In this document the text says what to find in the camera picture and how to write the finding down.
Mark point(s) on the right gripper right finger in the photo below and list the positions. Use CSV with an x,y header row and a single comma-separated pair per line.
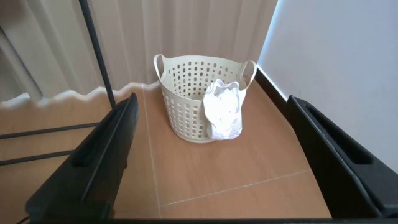
x,y
342,174

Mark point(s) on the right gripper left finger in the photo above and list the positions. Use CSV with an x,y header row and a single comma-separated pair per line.
x,y
90,174

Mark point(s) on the black clothes rack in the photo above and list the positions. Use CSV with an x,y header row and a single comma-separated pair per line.
x,y
96,53

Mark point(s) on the white laundry basket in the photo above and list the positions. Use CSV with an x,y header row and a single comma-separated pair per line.
x,y
186,93

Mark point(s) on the white garment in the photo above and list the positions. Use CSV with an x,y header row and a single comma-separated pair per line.
x,y
224,112

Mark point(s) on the beige curtain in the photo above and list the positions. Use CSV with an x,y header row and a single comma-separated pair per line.
x,y
171,37

